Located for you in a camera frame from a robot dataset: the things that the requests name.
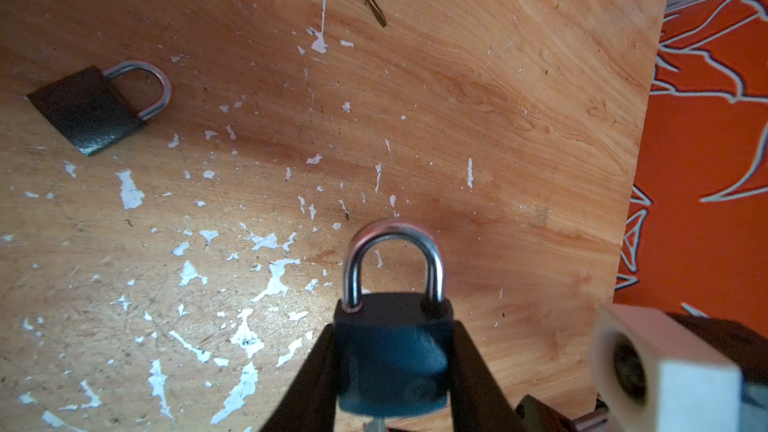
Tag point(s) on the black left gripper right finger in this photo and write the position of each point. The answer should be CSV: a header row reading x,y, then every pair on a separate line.
x,y
477,402

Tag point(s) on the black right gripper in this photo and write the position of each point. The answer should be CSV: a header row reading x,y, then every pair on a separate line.
x,y
747,348

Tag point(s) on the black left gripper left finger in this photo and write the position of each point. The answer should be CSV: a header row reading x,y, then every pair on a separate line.
x,y
309,403

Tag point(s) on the small black padlock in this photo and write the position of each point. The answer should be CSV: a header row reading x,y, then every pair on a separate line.
x,y
88,110

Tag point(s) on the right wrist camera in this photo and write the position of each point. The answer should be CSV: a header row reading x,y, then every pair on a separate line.
x,y
654,374

